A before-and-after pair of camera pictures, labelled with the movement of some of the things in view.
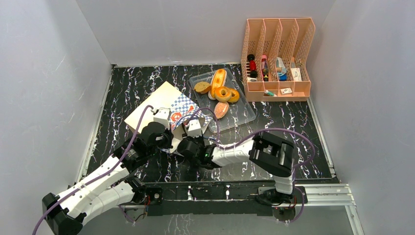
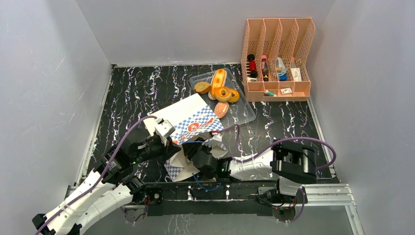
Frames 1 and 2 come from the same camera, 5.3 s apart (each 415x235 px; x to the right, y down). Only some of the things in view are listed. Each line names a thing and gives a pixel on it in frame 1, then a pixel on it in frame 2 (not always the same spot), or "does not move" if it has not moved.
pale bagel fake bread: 222,94 does not move
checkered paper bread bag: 166,105 -> 190,119
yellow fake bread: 218,80 does not move
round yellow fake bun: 235,95 does not move
